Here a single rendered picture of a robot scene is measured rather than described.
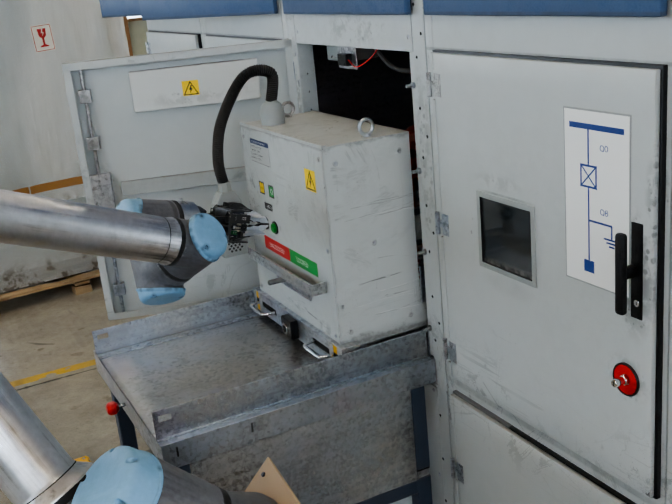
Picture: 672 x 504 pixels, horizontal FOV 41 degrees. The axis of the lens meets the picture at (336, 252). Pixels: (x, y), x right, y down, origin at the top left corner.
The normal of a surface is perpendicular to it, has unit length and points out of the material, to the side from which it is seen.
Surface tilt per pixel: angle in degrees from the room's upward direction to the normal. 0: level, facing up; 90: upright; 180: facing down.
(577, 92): 90
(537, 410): 90
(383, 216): 90
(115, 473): 44
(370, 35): 90
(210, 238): 60
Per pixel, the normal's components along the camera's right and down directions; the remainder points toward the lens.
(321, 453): 0.46, 0.23
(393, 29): -0.88, 0.22
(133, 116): 0.15, 0.29
